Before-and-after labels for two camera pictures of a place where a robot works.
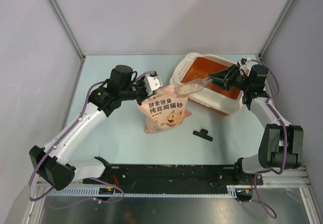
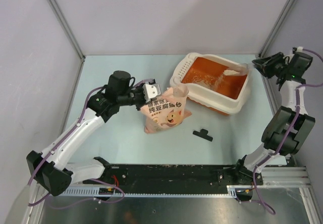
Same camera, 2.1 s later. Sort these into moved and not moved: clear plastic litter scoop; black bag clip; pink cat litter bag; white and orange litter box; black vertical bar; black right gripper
Moved: black right gripper; clear plastic litter scoop
Not moved: black bag clip; white and orange litter box; pink cat litter bag; black vertical bar
